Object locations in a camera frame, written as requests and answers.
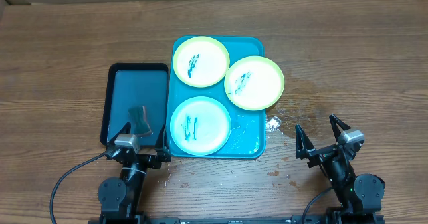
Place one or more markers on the yellow-green plate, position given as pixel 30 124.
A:
pixel 201 61
pixel 254 83

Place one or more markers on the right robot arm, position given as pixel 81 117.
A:
pixel 359 195

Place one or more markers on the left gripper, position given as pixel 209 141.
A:
pixel 162 152

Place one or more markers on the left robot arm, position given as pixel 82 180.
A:
pixel 120 196

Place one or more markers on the teal plastic tray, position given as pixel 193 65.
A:
pixel 248 138

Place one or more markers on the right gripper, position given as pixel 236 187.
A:
pixel 305 150

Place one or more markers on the light blue plate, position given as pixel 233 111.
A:
pixel 200 126

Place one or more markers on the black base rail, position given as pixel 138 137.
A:
pixel 234 220

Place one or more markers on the black plastic tray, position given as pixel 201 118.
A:
pixel 133 85

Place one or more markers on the orange green scrub sponge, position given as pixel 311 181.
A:
pixel 138 115

